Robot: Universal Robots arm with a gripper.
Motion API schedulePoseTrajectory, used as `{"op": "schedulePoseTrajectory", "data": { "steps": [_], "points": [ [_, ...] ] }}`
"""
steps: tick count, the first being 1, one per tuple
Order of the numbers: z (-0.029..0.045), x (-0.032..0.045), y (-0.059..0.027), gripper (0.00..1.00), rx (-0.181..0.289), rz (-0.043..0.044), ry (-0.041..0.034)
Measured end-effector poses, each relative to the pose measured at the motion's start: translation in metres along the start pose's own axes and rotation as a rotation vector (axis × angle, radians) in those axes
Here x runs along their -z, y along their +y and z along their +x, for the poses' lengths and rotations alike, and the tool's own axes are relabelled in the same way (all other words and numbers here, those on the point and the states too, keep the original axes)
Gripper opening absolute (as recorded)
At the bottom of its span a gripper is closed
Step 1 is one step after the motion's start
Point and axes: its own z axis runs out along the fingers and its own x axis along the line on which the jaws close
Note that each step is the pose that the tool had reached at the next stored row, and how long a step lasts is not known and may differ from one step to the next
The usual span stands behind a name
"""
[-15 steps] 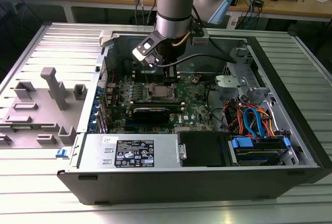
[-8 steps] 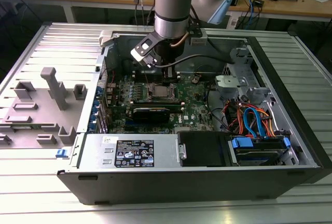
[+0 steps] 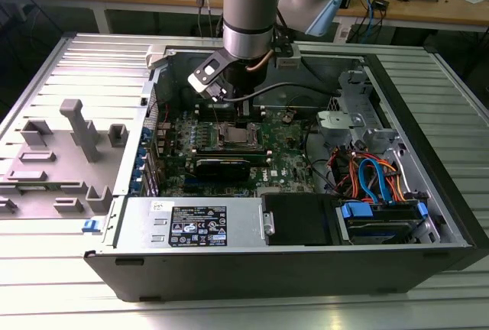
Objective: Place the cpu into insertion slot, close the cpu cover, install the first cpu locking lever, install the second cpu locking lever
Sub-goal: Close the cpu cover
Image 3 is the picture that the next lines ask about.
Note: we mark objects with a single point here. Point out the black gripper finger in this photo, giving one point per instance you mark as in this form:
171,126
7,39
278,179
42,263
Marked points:
243,110

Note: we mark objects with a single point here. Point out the silver CPU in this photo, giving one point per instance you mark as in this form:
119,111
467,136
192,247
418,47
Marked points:
238,135

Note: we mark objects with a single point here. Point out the thin metal locking lever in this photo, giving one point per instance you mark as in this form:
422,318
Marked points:
217,114
234,139

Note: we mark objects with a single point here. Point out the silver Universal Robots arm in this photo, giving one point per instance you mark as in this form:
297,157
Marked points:
248,13

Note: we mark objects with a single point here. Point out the black RAM slot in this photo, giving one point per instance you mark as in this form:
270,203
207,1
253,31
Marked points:
258,107
258,114
258,118
258,110

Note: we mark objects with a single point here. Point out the CPU socket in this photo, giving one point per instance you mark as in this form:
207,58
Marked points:
219,140

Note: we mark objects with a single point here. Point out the round coin battery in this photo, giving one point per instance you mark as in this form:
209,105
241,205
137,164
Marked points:
288,118

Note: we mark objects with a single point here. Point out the RAM stick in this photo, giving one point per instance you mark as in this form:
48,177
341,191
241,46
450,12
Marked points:
260,159

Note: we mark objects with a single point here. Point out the green motherboard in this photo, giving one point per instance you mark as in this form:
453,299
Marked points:
282,154

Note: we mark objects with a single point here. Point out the black graphics card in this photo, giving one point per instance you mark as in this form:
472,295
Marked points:
221,169

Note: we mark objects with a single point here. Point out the silver metal drive cage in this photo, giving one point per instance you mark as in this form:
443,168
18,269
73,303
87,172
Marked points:
382,139

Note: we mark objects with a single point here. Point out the silver power supply unit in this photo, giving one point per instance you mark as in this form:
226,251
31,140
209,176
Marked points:
145,223

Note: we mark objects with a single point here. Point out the small black box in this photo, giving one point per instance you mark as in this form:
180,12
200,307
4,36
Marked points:
381,4

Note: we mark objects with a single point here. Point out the black open PC case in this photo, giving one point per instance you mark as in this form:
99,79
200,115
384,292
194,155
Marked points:
248,276

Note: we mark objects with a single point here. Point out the hard disk in blue carrier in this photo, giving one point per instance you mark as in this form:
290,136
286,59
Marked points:
382,227

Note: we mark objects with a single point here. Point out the small blue latch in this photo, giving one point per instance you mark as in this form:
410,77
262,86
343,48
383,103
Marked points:
89,226

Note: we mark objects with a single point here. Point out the grey parts rack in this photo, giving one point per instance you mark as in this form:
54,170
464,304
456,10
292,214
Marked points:
57,169

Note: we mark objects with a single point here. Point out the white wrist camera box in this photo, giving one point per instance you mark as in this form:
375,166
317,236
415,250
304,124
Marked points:
202,78

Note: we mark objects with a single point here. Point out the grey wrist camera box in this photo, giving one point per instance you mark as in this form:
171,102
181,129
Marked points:
288,60

